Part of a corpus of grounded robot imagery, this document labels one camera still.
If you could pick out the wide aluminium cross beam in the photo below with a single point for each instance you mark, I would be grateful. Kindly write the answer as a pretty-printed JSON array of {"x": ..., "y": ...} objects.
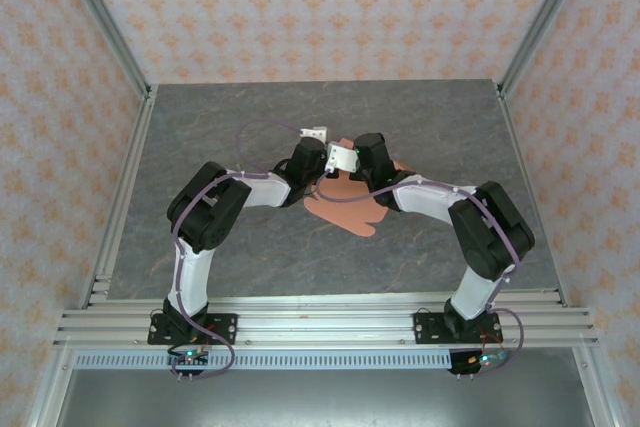
[{"x": 325, "y": 329}]

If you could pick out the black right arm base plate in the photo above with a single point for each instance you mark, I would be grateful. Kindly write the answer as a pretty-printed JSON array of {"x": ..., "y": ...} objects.
[{"x": 425, "y": 329}]

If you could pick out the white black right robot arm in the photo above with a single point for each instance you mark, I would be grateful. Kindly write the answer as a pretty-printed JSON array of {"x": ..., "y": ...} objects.
[{"x": 475, "y": 292}]

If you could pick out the long aluminium frame post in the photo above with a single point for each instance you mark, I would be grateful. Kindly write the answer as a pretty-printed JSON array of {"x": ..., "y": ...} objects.
[
  {"x": 547, "y": 12},
  {"x": 102, "y": 12}
]

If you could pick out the aluminium table side rail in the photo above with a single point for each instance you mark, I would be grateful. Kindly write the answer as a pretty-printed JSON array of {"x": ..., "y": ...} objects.
[
  {"x": 517, "y": 147},
  {"x": 122, "y": 197}
]

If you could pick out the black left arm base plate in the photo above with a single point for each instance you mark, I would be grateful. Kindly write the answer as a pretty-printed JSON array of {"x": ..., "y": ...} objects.
[{"x": 225, "y": 327}]

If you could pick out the short aluminium frame post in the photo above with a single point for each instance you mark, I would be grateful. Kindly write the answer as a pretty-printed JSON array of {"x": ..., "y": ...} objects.
[
  {"x": 50, "y": 392},
  {"x": 597, "y": 392}
]

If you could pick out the grey metal panel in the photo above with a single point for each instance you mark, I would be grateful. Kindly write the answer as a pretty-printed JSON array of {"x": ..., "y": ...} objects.
[{"x": 320, "y": 402}]

